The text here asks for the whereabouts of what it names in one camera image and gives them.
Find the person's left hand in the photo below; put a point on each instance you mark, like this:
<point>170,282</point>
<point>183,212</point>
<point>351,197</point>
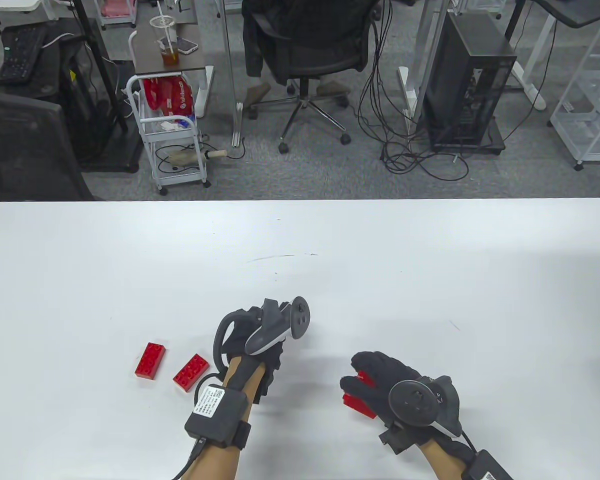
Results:
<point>240,342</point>

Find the grey hand controller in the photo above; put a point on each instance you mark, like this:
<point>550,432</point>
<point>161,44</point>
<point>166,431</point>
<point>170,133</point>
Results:
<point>297,317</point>
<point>412,400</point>

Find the black pole stand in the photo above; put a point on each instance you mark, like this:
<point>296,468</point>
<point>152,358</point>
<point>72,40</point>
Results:
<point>100,70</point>

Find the white blue packet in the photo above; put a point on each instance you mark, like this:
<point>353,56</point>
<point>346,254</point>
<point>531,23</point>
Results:
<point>175,124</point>

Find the black keyboard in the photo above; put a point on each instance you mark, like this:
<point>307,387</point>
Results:
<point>22,55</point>

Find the white angled desk leg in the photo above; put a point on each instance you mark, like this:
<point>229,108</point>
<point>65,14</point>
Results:
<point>530,65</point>

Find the person's left forearm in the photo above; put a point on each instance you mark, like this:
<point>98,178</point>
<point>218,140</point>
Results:
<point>215,462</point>

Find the stack of red toy bricks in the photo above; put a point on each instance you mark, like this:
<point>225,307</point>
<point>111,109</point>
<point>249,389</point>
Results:
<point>357,406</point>

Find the aluminium frame post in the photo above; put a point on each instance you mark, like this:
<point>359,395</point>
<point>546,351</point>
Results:
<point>230,75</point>

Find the grey left hand controller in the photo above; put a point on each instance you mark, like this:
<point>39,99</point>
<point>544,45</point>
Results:
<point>297,317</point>

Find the black tower base tray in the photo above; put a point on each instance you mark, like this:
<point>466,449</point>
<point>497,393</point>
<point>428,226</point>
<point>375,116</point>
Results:
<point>497,142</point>

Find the black swivel office chair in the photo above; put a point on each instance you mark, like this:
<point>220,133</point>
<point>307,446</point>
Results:
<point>320,60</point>

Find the single red toy brick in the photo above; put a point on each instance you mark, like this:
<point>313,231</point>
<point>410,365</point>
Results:
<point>191,373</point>
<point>149,361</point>

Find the person's right hand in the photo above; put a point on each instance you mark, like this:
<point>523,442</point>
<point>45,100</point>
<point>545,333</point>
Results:
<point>380,367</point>

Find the red snack bag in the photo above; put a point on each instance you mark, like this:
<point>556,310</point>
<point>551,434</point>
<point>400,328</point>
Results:
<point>172,97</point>

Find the smartphone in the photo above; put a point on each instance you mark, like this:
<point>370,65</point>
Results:
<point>187,46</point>

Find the brown side table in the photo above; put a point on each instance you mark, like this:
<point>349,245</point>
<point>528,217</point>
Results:
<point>147,60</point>

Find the black desktop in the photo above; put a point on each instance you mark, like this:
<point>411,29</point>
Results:
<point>580,12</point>

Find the person's right forearm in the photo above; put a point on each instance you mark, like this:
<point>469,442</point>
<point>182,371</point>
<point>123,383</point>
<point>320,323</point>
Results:
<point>442,462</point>

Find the plastic iced tea cup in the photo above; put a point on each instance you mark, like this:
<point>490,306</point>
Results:
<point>169,57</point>

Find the black computer tower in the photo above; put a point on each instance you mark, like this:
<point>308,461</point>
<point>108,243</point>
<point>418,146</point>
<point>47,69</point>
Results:
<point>465,80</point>

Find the white rolling cart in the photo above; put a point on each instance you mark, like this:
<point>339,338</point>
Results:
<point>172,135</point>

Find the grey right hand controller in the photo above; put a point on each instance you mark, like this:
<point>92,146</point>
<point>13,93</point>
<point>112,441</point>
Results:
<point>412,400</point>

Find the black right wrist sensor box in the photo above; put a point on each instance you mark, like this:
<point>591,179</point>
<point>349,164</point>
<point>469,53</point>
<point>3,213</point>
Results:
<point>485,467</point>

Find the black mesh office chair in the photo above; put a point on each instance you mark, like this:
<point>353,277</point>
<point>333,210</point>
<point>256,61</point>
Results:
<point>20,145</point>

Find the black left wrist sensor box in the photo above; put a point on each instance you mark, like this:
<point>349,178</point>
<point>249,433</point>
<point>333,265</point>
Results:
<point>215,415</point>

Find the black wrist sensor box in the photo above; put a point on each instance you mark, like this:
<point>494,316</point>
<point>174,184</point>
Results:
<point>215,415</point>
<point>485,467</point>

